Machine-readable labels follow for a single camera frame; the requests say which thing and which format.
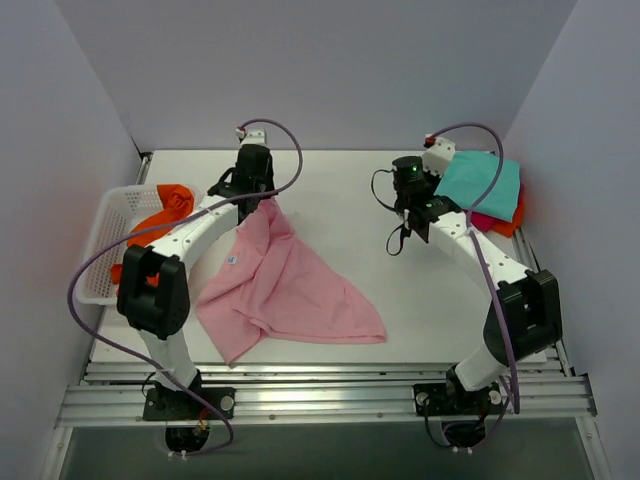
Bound pink t shirt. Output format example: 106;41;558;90
195;199;387;364

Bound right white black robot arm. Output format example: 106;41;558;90
391;156;563;413

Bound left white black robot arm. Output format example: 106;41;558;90
116;144;274;419

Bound teal folded t shirt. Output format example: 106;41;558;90
435;150;521;222

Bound orange t shirt in basket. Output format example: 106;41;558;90
109;184;197;285

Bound magenta folded t shirt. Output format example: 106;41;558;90
471;213;499;233

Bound orange folded t shirt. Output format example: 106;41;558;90
492;188;526;238

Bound white plastic basket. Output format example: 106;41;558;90
74;185;202;307

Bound right black thin cable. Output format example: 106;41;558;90
370;168;416;257

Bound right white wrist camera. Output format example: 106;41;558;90
422;135;456;177

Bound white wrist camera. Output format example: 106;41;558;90
236;127;268;147
422;135;456;177

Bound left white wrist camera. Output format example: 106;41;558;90
236;127;268;147

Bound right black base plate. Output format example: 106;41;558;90
412;382;504;418

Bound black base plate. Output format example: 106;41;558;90
412;382;504;418
142;386;236;421

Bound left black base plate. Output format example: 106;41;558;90
142;386;236;421

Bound aluminium rail frame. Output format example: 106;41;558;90
48;151;609;479

